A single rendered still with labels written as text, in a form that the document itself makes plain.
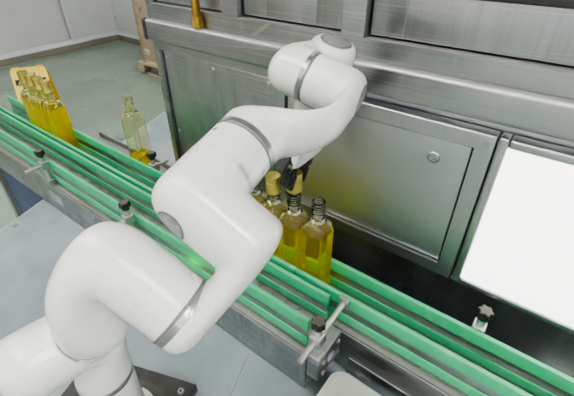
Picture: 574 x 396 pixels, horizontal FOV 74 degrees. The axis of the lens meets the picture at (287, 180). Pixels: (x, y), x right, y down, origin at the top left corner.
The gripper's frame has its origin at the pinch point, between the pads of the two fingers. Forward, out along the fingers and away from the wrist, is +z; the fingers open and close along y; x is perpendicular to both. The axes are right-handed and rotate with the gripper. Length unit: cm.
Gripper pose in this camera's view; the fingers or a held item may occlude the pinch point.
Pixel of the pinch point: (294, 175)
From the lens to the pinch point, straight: 77.9
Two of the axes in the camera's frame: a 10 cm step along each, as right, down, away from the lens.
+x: 7.8, 5.3, -3.3
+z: -2.1, 7.2, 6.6
